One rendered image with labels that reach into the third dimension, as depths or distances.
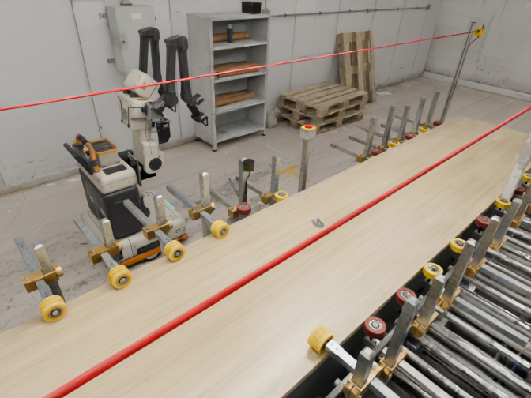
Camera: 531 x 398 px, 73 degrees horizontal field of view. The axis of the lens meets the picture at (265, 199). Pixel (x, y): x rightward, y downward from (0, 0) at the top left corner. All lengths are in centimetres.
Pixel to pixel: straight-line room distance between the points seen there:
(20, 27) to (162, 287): 301
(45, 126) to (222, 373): 343
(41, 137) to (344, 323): 357
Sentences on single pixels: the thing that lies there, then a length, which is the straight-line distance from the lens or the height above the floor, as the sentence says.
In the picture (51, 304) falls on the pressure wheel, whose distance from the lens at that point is 153.
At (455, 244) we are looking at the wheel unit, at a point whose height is 91.
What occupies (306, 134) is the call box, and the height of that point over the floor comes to 119.
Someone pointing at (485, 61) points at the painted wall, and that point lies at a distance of 929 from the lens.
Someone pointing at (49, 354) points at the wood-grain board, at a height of 90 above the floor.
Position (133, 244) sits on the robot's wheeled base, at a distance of 288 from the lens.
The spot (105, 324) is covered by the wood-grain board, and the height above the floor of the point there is 90.
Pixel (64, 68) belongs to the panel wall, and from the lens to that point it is 418.
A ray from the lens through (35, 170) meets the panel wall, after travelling 440.
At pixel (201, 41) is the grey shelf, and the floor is 130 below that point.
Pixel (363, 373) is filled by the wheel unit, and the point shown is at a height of 104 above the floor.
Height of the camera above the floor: 202
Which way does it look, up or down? 33 degrees down
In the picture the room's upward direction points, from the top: 3 degrees clockwise
